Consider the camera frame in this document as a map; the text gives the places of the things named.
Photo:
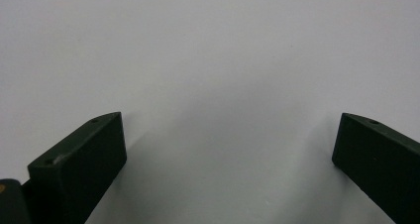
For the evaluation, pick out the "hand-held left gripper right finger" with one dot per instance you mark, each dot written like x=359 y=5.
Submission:
x=379 y=164

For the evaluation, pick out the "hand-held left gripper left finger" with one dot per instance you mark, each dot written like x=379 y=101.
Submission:
x=79 y=164

